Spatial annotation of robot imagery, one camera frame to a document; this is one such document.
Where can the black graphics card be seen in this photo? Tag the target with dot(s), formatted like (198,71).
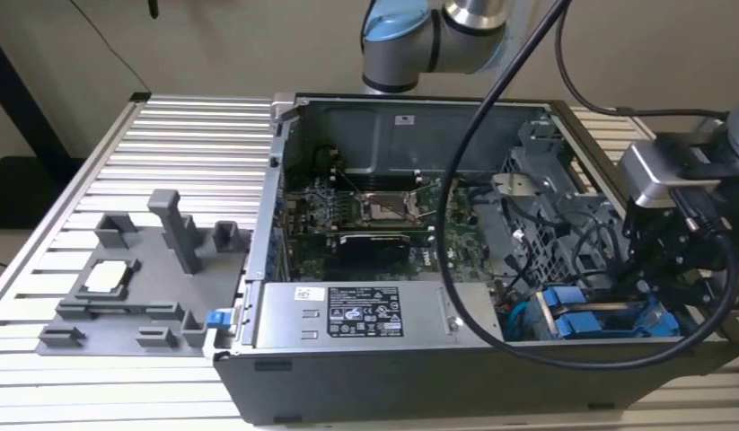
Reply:
(368,256)

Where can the blue case latch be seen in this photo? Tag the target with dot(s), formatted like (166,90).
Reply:
(216,321)

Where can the silver power supply unit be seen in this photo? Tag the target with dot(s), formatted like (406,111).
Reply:
(284,314)

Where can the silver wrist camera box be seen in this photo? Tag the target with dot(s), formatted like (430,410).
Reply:
(645,166)

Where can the grey parts rack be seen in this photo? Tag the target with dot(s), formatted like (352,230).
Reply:
(159,305)

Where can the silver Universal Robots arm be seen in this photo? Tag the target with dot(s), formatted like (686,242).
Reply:
(399,54)

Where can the metal disk bay cage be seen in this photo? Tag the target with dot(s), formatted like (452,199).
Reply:
(525,148)

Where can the black open PC case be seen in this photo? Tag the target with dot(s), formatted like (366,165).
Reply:
(404,386)

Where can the green motherboard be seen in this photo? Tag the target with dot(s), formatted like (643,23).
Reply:
(464,251)

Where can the hard disk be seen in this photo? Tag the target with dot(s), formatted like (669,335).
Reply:
(570,298)

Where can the blue plastic disk carrier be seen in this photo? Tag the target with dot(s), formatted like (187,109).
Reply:
(578,325)

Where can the CPU socket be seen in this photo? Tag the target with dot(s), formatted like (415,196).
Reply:
(383,208)

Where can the black desk frame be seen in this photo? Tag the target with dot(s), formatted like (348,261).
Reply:
(27,193)

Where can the small black hanging object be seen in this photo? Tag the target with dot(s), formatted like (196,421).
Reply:
(154,9)

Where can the silver CPU chip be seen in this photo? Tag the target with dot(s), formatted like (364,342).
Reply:
(107,276)

